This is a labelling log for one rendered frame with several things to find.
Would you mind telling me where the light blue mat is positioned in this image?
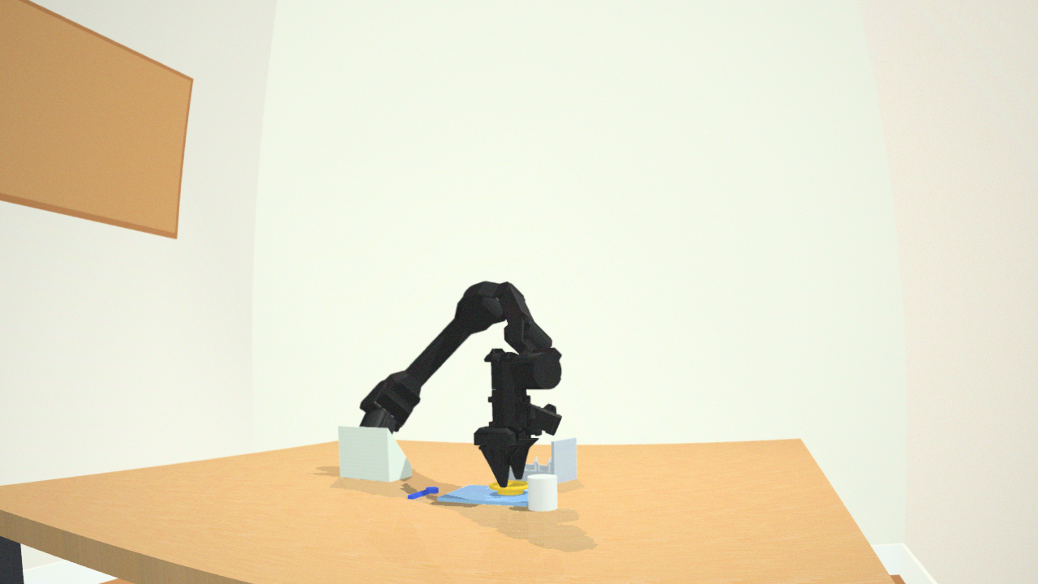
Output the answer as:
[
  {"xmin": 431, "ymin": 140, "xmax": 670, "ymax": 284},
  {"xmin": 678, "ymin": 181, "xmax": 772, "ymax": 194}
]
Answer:
[{"xmin": 437, "ymin": 484, "xmax": 529, "ymax": 506}]

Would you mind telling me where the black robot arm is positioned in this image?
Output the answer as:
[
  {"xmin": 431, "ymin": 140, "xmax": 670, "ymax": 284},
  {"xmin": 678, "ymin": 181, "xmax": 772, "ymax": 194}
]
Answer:
[{"xmin": 359, "ymin": 281, "xmax": 563, "ymax": 436}]

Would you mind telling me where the yellow plate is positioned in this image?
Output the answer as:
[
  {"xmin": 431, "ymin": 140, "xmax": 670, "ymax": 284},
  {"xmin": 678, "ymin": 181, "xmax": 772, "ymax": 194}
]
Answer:
[{"xmin": 489, "ymin": 480, "xmax": 528, "ymax": 495}]

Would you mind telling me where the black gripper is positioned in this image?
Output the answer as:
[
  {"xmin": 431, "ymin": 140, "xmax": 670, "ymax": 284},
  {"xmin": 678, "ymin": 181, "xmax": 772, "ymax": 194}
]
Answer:
[{"xmin": 474, "ymin": 389, "xmax": 542, "ymax": 486}]

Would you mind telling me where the white cylinder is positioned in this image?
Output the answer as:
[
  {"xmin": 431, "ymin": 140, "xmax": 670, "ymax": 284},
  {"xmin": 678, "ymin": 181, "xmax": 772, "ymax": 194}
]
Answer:
[{"xmin": 528, "ymin": 474, "xmax": 558, "ymax": 511}]

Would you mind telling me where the light grey dish rack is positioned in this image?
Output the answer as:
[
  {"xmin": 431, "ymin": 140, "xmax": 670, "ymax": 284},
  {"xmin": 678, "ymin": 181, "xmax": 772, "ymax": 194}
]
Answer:
[{"xmin": 521, "ymin": 437, "xmax": 577, "ymax": 484}]

